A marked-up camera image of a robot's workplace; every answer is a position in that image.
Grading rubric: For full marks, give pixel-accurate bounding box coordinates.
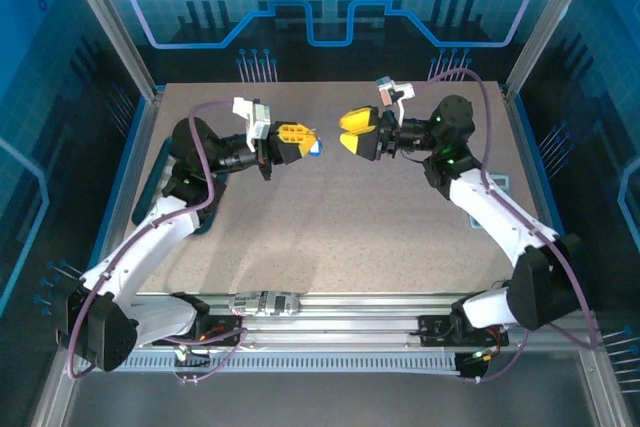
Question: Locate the dark teal tray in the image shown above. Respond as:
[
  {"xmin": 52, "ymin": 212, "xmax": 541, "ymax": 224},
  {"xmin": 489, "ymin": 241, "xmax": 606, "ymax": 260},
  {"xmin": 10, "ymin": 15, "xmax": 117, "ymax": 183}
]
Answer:
[{"xmin": 130, "ymin": 135, "xmax": 229, "ymax": 237}]

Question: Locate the tape-wrapped bundle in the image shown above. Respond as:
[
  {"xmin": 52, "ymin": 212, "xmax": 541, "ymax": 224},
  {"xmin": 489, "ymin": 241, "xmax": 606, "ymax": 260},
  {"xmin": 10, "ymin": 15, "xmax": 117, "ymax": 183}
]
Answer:
[{"xmin": 228, "ymin": 289, "xmax": 301, "ymax": 318}]

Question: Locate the small circuit board with LEDs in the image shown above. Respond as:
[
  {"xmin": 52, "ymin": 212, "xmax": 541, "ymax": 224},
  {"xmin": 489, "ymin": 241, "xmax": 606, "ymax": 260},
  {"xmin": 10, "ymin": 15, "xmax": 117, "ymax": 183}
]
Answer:
[
  {"xmin": 457, "ymin": 346, "xmax": 494, "ymax": 379},
  {"xmin": 172, "ymin": 341, "xmax": 211, "ymax": 373}
]

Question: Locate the aluminium side rail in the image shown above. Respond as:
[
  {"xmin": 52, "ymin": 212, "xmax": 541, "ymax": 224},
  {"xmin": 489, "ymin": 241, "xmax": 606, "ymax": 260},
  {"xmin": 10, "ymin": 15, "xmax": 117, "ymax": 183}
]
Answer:
[
  {"xmin": 502, "ymin": 84, "xmax": 576, "ymax": 258},
  {"xmin": 97, "ymin": 89, "xmax": 164, "ymax": 268}
]

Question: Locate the aluminium frame post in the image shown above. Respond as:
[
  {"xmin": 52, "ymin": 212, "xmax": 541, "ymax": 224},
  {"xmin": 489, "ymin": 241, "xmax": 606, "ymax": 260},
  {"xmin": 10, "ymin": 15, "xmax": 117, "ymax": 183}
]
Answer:
[
  {"xmin": 503, "ymin": 0, "xmax": 605, "ymax": 101},
  {"xmin": 53, "ymin": 0, "xmax": 164, "ymax": 101}
]

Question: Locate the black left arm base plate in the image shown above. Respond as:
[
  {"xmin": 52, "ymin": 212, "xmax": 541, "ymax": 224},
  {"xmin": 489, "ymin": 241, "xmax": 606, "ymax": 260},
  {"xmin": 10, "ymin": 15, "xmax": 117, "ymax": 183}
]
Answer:
[{"xmin": 149, "ymin": 314, "xmax": 246, "ymax": 348}]

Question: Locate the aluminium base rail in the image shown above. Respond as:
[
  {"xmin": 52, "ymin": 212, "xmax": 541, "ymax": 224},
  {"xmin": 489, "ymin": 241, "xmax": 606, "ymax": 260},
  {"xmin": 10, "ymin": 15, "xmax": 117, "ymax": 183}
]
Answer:
[{"xmin": 132, "ymin": 291, "xmax": 599, "ymax": 348}]

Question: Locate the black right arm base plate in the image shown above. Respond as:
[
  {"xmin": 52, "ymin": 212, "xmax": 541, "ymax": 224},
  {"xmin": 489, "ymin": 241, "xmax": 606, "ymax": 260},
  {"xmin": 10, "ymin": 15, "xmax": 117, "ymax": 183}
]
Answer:
[{"xmin": 417, "ymin": 314, "xmax": 511, "ymax": 348}]

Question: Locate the grey slotted cable duct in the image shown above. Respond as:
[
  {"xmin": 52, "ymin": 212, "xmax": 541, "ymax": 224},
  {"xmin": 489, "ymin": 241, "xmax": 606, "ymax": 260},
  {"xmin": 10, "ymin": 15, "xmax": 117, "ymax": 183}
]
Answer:
[{"xmin": 79, "ymin": 351, "xmax": 461, "ymax": 374}]

